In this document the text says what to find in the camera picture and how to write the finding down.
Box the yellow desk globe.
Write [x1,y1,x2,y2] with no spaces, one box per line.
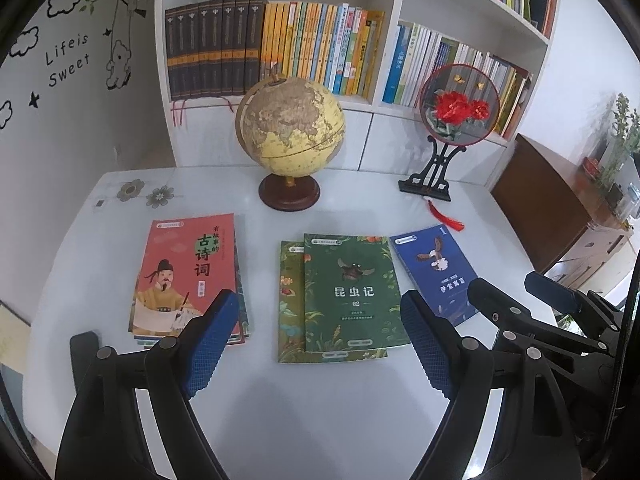
[234,74,346,212]

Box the white bookshelf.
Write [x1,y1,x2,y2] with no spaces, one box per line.
[154,0,559,185]

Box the black chair back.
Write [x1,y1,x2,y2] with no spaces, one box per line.
[70,332,104,415]

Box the brown wooden cabinet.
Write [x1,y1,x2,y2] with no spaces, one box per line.
[491,134,631,288]

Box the olive green insect book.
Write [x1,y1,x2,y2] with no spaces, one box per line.
[278,240,388,364]

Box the green potted plant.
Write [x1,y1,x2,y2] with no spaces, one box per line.
[597,93,639,191]

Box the blue fables book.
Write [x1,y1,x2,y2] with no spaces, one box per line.
[390,224,477,326]

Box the dark green insect book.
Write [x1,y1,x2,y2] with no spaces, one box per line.
[304,233,409,353]

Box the row of dark hardcover books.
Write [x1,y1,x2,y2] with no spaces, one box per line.
[165,0,268,101]

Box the row of white blue books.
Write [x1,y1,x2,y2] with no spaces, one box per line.
[382,21,532,145]

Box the row of yellow orange books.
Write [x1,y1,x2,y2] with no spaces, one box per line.
[261,1,385,101]

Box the red tassel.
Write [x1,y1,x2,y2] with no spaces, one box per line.
[422,196,467,233]

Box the stack of books under red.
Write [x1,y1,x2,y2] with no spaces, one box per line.
[130,213,252,350]

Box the round embroidered fan on stand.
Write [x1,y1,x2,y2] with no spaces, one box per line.
[398,63,500,202]

